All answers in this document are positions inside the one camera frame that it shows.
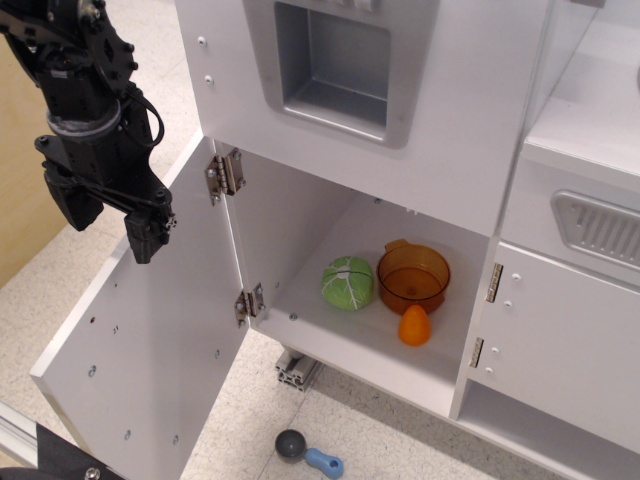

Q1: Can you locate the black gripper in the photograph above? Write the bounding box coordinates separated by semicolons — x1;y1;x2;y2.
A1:
35;107;175;264

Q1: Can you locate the white low fridge door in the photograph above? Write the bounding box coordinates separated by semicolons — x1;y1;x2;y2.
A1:
31;135;245;479

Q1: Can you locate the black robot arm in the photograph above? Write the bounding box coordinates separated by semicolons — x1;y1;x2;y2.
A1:
1;1;176;264

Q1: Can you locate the white toy kitchen fridge cabinet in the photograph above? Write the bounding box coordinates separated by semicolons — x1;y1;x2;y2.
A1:
177;1;558;417

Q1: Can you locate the wooden panel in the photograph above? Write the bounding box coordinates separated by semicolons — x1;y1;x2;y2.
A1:
1;41;67;285

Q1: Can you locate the upper metal door hinge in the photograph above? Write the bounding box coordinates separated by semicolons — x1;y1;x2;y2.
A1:
204;148;246;206

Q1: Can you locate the metal door hinge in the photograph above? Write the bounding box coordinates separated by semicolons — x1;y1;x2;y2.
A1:
234;283;267;328
204;148;246;206

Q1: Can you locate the lower metal door hinge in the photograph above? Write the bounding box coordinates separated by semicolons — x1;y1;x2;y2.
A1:
234;283;267;328

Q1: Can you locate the aluminium extrusion foot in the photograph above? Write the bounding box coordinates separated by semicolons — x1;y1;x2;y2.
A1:
275;350;322;392

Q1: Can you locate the green toy cabbage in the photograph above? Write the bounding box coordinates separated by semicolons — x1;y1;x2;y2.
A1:
321;256;374;311

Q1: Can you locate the grey blue toy scoop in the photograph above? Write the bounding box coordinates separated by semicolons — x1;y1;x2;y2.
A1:
274;429;344;479

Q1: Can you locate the grey ice dispenser recess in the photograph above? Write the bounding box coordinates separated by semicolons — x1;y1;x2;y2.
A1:
243;1;440;149

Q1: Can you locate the orange transparent toy pot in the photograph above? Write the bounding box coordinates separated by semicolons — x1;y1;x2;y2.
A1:
376;239;451;315

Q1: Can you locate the orange toy carrot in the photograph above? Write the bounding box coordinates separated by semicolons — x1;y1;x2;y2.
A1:
397;305;431;347

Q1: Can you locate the lower oven door hinge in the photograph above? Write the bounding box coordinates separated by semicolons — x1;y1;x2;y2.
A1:
469;337;484;368

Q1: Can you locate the oven door hinge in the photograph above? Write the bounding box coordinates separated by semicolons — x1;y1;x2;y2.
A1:
469;337;484;368
485;262;504;303

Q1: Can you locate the upper oven door hinge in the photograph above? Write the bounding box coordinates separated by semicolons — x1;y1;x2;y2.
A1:
485;262;504;303

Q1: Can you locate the white oven cabinet door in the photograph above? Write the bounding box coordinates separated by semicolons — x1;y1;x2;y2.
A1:
468;244;639;452

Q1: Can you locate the grey vent panel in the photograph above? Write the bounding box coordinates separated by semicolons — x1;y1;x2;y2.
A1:
551;190;639;270

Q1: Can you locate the aluminium rail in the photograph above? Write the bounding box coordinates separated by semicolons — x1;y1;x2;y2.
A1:
1;402;38;468

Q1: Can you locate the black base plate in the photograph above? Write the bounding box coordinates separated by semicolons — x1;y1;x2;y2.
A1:
1;424;122;480

